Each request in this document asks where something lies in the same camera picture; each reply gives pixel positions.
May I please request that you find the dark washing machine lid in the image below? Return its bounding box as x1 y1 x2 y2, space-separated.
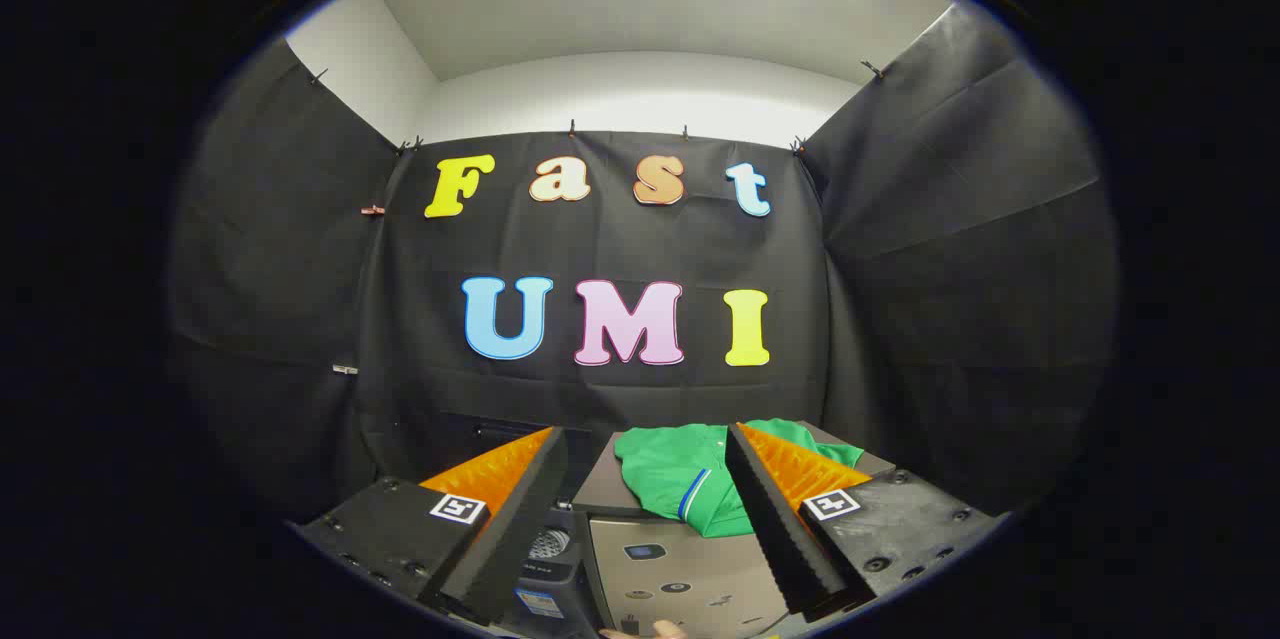
437 411 561 465

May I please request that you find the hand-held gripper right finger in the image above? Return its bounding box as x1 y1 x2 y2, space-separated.
725 421 1003 618

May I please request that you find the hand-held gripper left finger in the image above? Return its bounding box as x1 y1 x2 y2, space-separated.
298 426 569 627

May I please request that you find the grey appliance cabinet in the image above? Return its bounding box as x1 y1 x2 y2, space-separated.
572 422 898 639

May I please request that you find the green polo shirt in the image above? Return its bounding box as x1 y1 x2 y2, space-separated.
613 418 865 539

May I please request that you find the black backdrop cloth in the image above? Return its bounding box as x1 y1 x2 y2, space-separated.
168 4 1119 525

